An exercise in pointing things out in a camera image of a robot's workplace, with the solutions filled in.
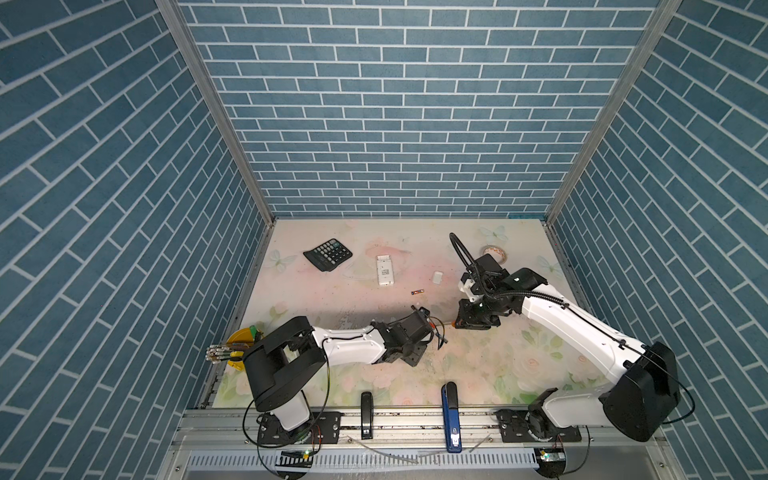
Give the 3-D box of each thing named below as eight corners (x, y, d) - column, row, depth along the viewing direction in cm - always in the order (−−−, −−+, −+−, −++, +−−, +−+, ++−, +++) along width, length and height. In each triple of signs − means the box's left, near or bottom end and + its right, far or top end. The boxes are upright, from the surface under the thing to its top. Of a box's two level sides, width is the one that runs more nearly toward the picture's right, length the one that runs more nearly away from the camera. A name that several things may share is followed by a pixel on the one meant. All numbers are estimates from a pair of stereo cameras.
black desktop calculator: (305, 256, 110) (303, 252, 109) (332, 238, 116) (331, 234, 115) (324, 275, 105) (323, 272, 103) (352, 255, 111) (351, 252, 109)
